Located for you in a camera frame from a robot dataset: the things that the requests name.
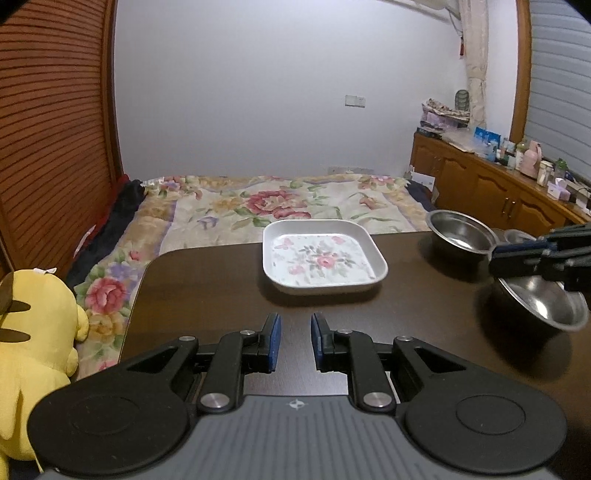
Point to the medium steel bowl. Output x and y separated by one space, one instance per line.
460 236

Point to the pink thermos jug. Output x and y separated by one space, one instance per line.
531 159

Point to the beige curtain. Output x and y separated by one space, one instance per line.
475 28

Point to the wall light switch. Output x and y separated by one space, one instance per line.
355 101

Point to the wall air conditioner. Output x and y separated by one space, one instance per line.
451 7

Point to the wooden sideboard cabinet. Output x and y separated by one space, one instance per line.
500 198

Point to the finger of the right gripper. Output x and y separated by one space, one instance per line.
574 274
564 243

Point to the wall power outlet strip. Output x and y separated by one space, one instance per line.
335 170

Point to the white paper bag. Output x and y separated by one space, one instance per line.
425 180

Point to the large steel bowl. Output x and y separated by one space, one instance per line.
546 301

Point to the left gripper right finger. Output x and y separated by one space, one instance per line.
354 354

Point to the yellow plush toy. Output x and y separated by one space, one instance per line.
40 323

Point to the blue picture card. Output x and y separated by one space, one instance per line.
486 143

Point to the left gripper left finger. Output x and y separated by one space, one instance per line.
236 355

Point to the pink tissue box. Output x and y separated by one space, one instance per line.
558 190

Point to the floral square plate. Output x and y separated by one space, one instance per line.
321 257

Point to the floral bed blanket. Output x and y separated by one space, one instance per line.
156 216

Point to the small steel bowl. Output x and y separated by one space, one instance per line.
515 236

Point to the folded fabric pile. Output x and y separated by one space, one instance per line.
438 118

